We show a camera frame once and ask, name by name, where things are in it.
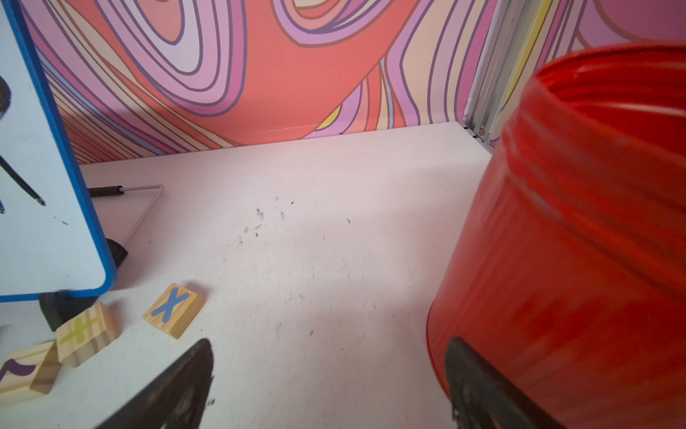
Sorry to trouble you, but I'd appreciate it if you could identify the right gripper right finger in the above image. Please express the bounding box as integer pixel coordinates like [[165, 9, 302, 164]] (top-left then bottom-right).
[[444, 337, 563, 428]]

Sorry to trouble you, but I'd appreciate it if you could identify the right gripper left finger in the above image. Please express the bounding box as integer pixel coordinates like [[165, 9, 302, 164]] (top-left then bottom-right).
[[99, 339, 214, 428]]

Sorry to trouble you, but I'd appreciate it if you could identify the whiteboard with PEAR text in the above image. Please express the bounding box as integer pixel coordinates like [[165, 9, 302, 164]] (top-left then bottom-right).
[[1, 1, 127, 314]]

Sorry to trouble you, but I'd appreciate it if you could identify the wooden block blue X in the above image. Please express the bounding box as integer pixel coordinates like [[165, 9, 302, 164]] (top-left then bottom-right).
[[143, 283, 205, 340]]

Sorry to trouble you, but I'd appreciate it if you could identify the wooden block green plus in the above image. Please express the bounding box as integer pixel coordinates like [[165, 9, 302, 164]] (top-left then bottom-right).
[[55, 303, 120, 368]]

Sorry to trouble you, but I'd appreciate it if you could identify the wooden block purple 7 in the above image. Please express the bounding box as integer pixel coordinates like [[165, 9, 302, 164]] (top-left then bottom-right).
[[1, 341, 62, 408]]

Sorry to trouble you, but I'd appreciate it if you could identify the red cup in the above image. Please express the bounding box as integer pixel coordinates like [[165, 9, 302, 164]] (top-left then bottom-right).
[[426, 42, 685, 428]]

